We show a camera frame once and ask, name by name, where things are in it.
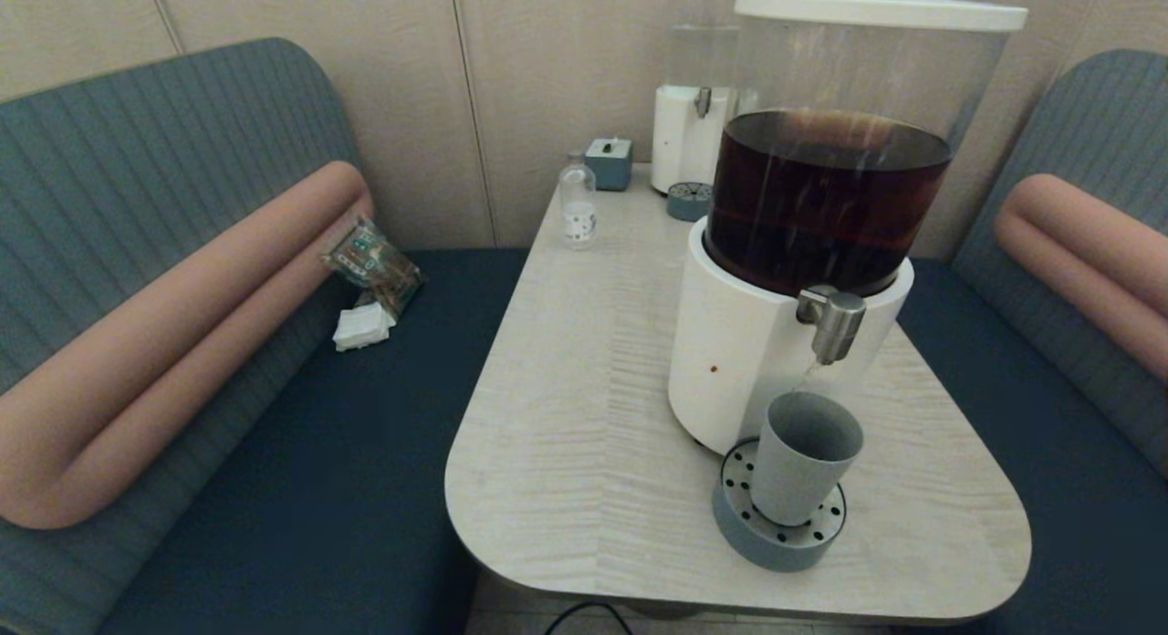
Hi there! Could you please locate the small clear bottle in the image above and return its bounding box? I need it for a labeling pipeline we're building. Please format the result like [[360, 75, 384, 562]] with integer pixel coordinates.
[[558, 151, 598, 250]]

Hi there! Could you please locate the large white dispenser lid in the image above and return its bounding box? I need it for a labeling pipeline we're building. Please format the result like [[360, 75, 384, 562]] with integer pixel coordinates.
[[734, 0, 1029, 32]]

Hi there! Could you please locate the grey tissue box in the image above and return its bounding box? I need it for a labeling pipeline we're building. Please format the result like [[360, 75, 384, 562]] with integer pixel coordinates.
[[585, 138, 634, 192]]

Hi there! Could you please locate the white napkin stack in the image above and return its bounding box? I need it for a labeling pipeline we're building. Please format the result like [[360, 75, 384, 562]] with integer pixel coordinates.
[[332, 300, 397, 352]]

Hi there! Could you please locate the black floor cable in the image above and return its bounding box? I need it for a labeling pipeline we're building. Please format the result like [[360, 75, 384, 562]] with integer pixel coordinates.
[[545, 601, 633, 635]]

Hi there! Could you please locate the grey plastic cup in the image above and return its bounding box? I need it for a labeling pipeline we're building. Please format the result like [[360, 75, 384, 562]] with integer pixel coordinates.
[[751, 391, 864, 527]]

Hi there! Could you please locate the green snack packet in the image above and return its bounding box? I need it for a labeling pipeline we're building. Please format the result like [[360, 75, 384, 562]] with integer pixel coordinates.
[[322, 215, 426, 319]]

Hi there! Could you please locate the large dispenser with dark tea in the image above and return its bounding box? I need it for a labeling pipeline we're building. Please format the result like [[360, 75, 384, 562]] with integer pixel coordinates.
[[668, 15, 1016, 455]]

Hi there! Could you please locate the long folded pink bolster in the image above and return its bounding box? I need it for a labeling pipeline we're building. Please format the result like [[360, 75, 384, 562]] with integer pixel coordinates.
[[0, 161, 375, 531]]

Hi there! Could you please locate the empty blue bench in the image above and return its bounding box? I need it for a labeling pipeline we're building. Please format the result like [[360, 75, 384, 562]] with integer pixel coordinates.
[[894, 49, 1168, 635]]

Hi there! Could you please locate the large blue-grey perforated drip tray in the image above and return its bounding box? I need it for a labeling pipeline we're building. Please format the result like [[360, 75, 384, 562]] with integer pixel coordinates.
[[713, 437, 848, 573]]

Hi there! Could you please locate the large metal dispenser tap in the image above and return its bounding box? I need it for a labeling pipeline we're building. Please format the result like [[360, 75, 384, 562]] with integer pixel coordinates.
[[796, 285, 868, 366]]

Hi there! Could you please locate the short pink bolster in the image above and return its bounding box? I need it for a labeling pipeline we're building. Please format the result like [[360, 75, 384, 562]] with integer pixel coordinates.
[[994, 173, 1168, 385]]

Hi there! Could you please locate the blue bench with snack packet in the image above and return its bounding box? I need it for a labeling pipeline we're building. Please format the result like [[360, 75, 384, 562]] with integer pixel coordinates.
[[0, 37, 530, 635]]

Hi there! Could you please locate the small blue-grey drip tray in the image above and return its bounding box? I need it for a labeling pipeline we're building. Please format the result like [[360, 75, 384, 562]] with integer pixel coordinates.
[[666, 181, 713, 223]]

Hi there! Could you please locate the small clear water dispenser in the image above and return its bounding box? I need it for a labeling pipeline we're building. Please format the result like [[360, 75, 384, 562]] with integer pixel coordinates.
[[652, 0, 760, 196]]

